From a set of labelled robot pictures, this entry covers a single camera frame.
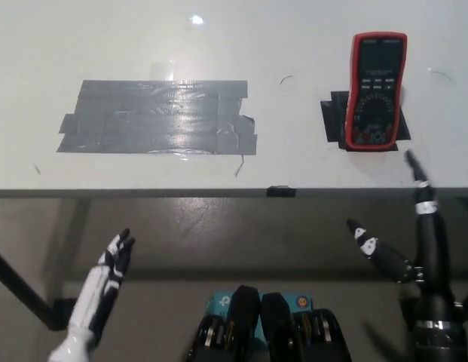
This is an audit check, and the small black tape strip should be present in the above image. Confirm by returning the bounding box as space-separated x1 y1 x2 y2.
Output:
266 184 297 198

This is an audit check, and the black diagonal table brace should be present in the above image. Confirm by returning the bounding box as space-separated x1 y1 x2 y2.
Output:
0 244 56 332

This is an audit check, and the black tape patch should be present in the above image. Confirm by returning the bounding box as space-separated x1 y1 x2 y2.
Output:
319 90 412 152

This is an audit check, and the grey duct tape patch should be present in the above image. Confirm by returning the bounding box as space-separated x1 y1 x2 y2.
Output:
54 78 259 156

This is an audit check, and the black table foot bracket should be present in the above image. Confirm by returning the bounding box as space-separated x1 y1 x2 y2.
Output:
50 297 78 332
401 297 419 331

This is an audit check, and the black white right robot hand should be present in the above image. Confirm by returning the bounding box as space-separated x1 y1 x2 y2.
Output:
345 149 466 329

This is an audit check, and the red black digital multimeter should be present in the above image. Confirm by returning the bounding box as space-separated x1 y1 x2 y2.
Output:
341 32 409 152

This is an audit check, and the black teal robot torso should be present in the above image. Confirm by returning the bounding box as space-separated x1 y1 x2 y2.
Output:
186 284 351 362

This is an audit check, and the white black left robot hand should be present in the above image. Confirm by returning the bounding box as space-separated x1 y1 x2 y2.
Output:
48 228 136 362

